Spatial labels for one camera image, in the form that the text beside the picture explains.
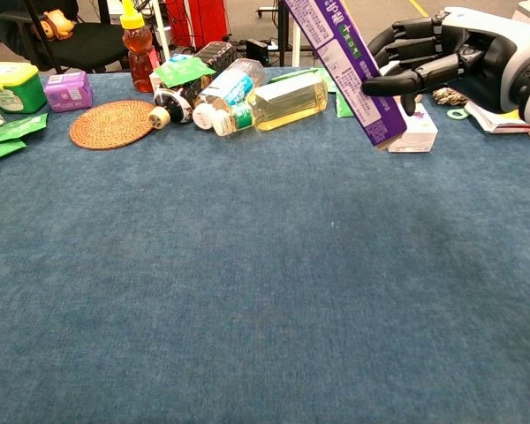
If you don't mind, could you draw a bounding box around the green container yellow lid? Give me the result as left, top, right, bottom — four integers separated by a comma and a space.
0, 61, 49, 115

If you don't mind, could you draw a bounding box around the white red snack packet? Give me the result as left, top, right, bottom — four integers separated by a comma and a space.
463, 99, 530, 134

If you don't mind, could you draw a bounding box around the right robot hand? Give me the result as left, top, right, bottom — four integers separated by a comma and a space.
360, 6, 530, 117

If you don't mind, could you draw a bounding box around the black light stand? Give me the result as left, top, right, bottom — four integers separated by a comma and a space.
23, 0, 65, 75

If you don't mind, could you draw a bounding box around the white frame leg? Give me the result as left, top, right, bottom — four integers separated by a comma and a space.
151, 0, 172, 63

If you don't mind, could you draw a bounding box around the white vertical post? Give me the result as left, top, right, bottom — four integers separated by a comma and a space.
291, 12, 303, 68

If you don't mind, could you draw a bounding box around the small purple box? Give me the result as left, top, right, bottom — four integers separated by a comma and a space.
43, 70, 94, 112

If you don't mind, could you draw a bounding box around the black tripod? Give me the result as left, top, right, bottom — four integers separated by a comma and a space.
277, 0, 292, 68

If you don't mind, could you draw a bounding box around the braided rope bundle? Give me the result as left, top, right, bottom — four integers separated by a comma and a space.
432, 86, 469, 107

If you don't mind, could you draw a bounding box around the clear bottle blue label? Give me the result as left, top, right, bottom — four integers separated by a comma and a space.
192, 57, 266, 131

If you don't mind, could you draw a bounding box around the red metal cabinet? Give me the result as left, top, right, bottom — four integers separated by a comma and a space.
170, 0, 231, 52

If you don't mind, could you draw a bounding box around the white box purple print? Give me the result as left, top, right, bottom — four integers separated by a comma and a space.
386, 102, 439, 154

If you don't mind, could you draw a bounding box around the honey bottle yellow cap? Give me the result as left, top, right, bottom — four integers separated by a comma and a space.
119, 0, 160, 94

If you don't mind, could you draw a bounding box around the yellow liquid bottle green label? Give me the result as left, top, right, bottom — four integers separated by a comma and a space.
211, 72, 329, 137

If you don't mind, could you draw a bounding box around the small black box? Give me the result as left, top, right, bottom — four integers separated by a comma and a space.
246, 38, 270, 67

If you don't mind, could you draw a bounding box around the green sachet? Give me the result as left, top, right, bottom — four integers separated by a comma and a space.
0, 112, 49, 145
0, 139, 27, 163
335, 90, 357, 119
153, 57, 216, 88

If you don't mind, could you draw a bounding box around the black office chair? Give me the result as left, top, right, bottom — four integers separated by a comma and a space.
0, 0, 132, 74

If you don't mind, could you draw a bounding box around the plush monkey toy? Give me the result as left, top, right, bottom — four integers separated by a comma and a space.
29, 9, 76, 42

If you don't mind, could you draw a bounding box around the purple toothpaste box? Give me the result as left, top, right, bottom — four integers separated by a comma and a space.
284, 0, 408, 152

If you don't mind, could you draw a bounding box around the dark bottle with cork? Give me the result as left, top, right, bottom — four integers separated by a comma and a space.
148, 41, 239, 130

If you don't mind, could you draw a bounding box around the blue table cloth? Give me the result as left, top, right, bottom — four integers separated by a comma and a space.
0, 65, 530, 424

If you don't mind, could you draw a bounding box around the round woven coaster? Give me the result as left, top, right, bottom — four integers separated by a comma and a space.
68, 100, 156, 151

